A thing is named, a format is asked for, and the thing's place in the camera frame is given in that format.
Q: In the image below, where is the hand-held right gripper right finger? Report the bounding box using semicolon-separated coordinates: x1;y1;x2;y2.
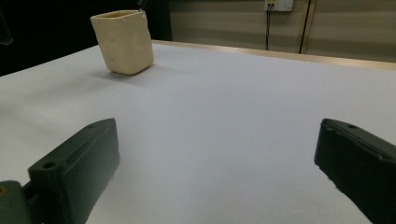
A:
314;118;396;224

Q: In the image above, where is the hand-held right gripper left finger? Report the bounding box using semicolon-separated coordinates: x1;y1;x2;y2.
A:
27;118;120;224

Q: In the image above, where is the beige square cup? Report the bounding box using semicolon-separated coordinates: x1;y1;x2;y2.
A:
90;9;155;77

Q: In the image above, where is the long beige counter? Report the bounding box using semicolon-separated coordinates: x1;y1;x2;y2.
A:
169;0;396;72

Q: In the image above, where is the black curtain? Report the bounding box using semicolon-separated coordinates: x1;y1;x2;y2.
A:
0;0;173;77

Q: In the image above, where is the white table mat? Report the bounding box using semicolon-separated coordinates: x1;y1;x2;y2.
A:
0;42;396;224

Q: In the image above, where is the black power cable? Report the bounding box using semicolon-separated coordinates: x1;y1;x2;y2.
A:
265;4;273;51

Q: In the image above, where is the white wall socket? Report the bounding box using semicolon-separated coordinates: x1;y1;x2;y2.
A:
264;0;294;12

